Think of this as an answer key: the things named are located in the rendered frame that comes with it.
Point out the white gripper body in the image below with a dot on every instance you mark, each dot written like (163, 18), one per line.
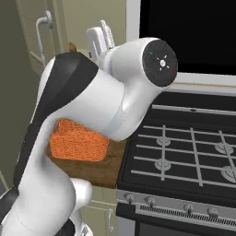
(96, 41)

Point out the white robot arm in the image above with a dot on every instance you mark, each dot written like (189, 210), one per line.
(92, 101)

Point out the orange woven basket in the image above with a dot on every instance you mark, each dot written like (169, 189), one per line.
(76, 144)

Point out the beige base cabinet door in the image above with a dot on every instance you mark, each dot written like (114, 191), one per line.
(96, 221)

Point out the small brown object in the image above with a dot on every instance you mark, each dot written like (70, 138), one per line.
(72, 47)

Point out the beige drawer front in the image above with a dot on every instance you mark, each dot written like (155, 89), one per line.
(106, 194)

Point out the black gas stove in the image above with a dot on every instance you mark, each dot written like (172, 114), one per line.
(184, 172)

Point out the silver stove knob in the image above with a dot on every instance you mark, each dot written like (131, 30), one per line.
(212, 212)
(129, 198)
(188, 209)
(150, 202)

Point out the black microwave with white frame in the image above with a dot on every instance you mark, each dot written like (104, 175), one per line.
(190, 33)

